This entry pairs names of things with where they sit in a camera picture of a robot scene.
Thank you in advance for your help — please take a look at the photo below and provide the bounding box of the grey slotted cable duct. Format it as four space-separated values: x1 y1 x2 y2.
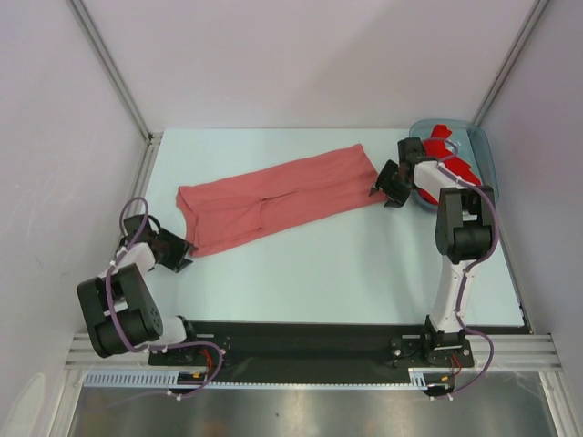
83 369 453 391

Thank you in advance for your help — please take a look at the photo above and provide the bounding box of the left aluminium corner post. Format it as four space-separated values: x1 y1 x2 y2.
63 0 156 142

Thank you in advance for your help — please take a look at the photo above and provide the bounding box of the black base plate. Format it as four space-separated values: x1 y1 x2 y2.
149 318 534 384

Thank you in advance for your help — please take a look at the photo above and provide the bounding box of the clear blue plastic bin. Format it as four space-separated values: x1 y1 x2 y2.
409 119 499 202

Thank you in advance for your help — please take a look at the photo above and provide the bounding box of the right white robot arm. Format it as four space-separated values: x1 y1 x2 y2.
370 137 499 365

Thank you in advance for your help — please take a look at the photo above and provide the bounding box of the right aluminium corner post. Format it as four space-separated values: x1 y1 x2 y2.
472 0 553 126

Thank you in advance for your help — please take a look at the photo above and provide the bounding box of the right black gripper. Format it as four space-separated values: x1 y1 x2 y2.
371 159 414 208

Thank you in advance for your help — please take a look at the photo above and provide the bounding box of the aluminium corner post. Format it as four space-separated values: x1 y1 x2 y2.
63 0 156 142
472 0 553 126

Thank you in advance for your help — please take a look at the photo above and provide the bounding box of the bright red t shirt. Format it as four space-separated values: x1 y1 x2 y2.
410 123 481 185

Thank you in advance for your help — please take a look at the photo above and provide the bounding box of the salmon pink t shirt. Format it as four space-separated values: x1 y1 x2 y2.
176 144 384 258

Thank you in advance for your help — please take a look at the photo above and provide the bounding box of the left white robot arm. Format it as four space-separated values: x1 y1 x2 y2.
77 215 201 364

